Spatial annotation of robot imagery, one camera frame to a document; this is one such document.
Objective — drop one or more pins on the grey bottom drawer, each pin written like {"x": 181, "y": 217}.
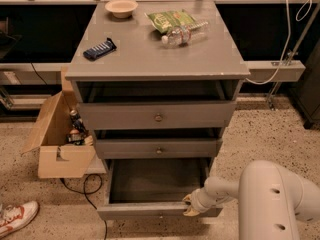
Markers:
{"x": 151, "y": 188}

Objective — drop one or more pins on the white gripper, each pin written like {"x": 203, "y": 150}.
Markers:
{"x": 199, "y": 203}

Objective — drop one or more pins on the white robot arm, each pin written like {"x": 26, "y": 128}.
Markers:
{"x": 271, "y": 201}

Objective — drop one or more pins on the green chip bag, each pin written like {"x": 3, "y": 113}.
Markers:
{"x": 164, "y": 21}

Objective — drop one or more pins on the small items in box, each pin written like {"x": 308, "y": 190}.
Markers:
{"x": 79, "y": 135}

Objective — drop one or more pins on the dark soda can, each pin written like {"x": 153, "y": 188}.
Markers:
{"x": 74, "y": 115}

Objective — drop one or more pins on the grey middle drawer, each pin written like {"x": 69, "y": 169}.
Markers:
{"x": 157, "y": 148}

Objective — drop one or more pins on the dark cabinet at right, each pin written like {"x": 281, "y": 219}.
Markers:
{"x": 306, "y": 93}

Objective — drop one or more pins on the grey drawer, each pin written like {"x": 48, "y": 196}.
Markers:
{"x": 163, "y": 115}
{"x": 151, "y": 188}
{"x": 157, "y": 148}

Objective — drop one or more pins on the open cardboard box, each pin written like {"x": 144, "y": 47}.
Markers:
{"x": 57, "y": 158}

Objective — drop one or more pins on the grey top drawer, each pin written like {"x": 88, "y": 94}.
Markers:
{"x": 163, "y": 115}

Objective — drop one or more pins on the beige paper bowl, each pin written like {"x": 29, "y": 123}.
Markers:
{"x": 121, "y": 9}

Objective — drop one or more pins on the clear plastic water bottle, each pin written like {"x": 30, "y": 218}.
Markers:
{"x": 186, "y": 34}

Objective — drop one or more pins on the grey wooden drawer cabinet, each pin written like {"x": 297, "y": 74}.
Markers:
{"x": 142, "y": 70}

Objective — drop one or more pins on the white and red sneaker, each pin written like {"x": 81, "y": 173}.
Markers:
{"x": 13, "y": 218}

